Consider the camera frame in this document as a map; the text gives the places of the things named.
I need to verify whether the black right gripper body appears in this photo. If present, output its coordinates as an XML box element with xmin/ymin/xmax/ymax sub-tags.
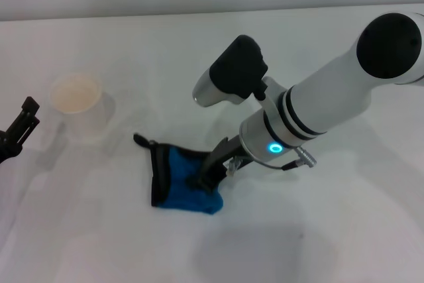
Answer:
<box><xmin>207</xmin><ymin>136</ymin><xmax>254</xmax><ymax>173</ymax></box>

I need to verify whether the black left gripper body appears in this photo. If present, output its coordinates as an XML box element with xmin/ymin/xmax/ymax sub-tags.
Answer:
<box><xmin>0</xmin><ymin>129</ymin><xmax>25</xmax><ymax>164</ymax></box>

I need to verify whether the blue rag with black trim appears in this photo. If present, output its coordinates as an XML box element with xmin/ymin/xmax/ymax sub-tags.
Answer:
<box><xmin>132</xmin><ymin>133</ymin><xmax>225</xmax><ymax>216</ymax></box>

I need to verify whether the white paper cup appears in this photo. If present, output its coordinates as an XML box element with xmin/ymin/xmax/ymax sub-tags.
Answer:
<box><xmin>49</xmin><ymin>72</ymin><xmax>117</xmax><ymax>144</ymax></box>

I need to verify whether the clear network cable plug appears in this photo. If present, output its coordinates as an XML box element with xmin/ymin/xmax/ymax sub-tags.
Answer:
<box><xmin>226</xmin><ymin>159</ymin><xmax>242</xmax><ymax>177</ymax></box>

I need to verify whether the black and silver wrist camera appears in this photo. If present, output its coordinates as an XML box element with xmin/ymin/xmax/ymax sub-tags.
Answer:
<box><xmin>192</xmin><ymin>34</ymin><xmax>288</xmax><ymax>109</ymax></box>

